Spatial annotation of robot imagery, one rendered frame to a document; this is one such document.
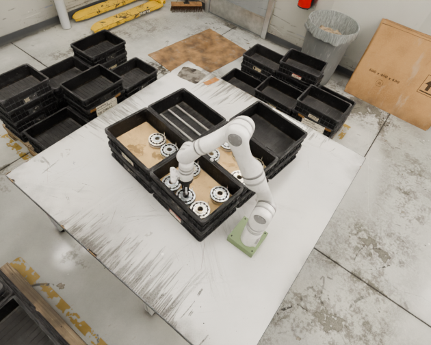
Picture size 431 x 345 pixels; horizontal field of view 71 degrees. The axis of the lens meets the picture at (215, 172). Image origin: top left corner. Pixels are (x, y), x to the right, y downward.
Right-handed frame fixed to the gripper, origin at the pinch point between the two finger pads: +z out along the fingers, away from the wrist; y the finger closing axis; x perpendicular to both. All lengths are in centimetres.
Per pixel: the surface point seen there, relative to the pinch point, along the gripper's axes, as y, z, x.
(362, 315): -59, 85, -122
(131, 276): -35.9, 15.2, 28.7
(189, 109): 66, 3, -9
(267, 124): 50, 3, -59
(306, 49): 210, 46, -159
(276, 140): 35, 2, -61
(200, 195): -1.6, 2.3, -8.3
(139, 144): 36.4, 2.4, 23.3
